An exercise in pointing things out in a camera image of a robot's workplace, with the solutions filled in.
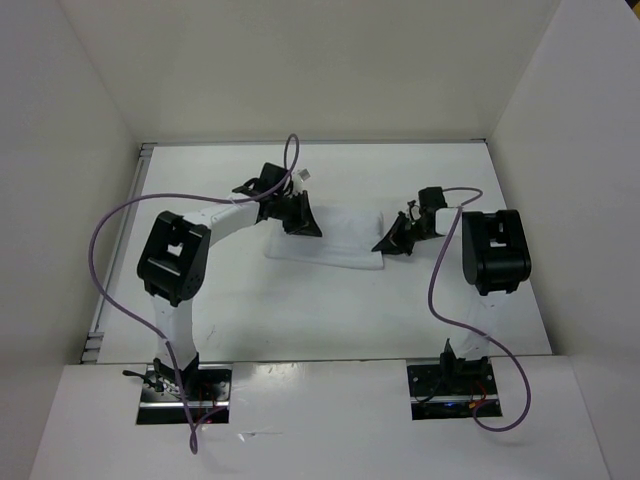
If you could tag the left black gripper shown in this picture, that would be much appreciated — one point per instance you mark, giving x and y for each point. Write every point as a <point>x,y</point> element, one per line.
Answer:
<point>304,223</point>

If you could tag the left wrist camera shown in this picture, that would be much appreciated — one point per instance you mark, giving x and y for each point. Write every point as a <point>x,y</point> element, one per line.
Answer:
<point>302,176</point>

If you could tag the white skirt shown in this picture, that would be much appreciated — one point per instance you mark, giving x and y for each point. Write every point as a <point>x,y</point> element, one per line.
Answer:
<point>348,238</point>

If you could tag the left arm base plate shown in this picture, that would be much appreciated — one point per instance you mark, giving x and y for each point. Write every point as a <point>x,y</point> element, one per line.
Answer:
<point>208,400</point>

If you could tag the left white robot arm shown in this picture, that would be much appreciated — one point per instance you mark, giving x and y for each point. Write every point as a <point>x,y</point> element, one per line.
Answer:
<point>174,259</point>

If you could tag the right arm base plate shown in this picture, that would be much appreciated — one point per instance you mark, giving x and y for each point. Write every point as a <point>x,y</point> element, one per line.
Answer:
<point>433,397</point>

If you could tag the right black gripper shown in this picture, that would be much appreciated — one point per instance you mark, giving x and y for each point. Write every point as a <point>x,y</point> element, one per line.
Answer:
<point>393,242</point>

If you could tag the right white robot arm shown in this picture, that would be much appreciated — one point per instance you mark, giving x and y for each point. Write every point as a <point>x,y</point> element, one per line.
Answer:
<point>495,261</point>

